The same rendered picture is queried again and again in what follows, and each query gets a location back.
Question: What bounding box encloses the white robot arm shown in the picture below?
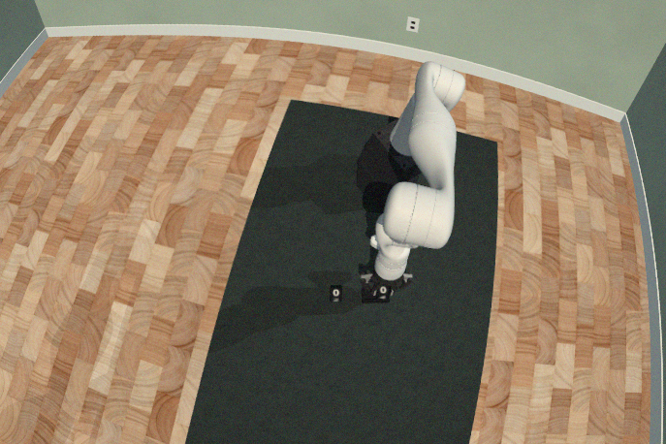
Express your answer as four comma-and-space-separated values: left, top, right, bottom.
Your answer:
370, 61, 465, 280

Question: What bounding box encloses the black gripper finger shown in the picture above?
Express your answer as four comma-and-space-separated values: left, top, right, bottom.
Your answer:
361, 272, 384, 296
390, 271, 413, 296

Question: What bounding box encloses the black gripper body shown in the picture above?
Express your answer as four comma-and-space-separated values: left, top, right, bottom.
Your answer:
370, 265, 404, 285

